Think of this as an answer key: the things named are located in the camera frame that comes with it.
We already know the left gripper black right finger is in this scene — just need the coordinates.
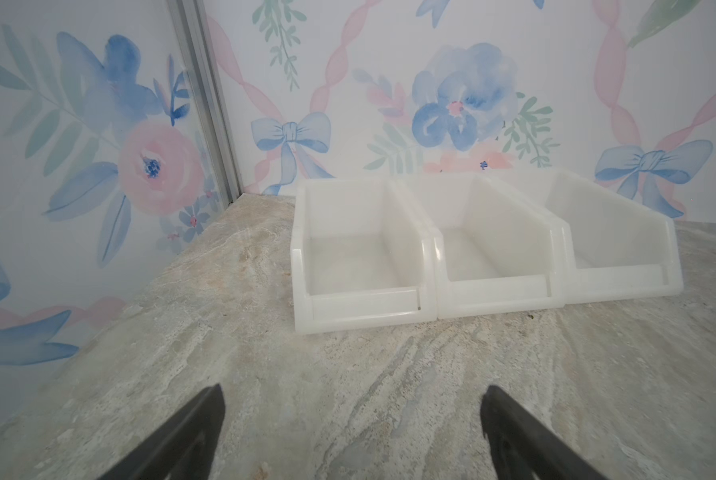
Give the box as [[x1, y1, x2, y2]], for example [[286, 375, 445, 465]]
[[480, 385, 604, 480]]

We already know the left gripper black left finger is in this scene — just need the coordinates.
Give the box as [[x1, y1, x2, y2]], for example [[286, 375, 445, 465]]
[[102, 384, 226, 479]]

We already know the white middle plastic bin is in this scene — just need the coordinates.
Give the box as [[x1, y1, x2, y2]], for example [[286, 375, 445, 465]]
[[398, 173, 568, 319]]

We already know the white plastic bin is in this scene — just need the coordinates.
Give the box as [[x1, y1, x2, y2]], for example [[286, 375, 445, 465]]
[[398, 173, 568, 319], [495, 167, 685, 306], [290, 178, 438, 334]]

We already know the white right plastic bin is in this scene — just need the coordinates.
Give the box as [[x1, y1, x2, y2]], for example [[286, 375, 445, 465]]
[[495, 167, 685, 306]]

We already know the white left plastic bin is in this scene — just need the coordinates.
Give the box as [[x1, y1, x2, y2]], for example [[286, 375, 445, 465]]
[[290, 178, 438, 334]]

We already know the left aluminium corner post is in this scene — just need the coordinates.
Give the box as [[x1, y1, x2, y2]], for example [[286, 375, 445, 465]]
[[166, 0, 243, 206]]

